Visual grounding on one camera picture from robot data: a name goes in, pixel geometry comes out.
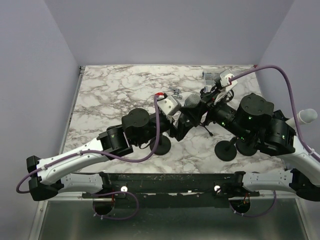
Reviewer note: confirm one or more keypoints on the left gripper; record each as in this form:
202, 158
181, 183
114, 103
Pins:
182, 128

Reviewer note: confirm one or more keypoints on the black round-base mic stand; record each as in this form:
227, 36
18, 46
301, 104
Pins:
163, 147

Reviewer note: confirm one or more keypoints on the black stand of pink microphone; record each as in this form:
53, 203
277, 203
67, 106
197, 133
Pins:
226, 150

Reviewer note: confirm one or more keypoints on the clear plastic screw box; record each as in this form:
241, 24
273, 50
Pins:
210, 80

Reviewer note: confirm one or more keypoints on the black stand of white microphone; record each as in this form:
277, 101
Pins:
245, 149

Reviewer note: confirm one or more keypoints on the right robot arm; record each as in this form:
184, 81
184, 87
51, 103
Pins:
258, 128

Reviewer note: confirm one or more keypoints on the chrome faucet tap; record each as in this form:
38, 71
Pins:
176, 92

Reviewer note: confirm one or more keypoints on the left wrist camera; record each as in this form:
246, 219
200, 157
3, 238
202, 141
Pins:
168, 105

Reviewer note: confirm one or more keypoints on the aluminium frame rail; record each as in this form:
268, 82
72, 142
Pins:
42, 205

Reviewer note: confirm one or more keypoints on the white microphone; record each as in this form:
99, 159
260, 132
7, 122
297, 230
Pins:
304, 117

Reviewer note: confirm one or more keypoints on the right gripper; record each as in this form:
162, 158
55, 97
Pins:
198, 111

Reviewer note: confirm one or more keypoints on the grey mesh microphone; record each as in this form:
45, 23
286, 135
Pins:
192, 100

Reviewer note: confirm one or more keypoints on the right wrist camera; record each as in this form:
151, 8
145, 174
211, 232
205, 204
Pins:
223, 78

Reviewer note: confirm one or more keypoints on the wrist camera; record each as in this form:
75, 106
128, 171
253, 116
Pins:
223, 78
168, 105

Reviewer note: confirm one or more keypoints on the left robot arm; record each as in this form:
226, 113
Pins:
136, 139

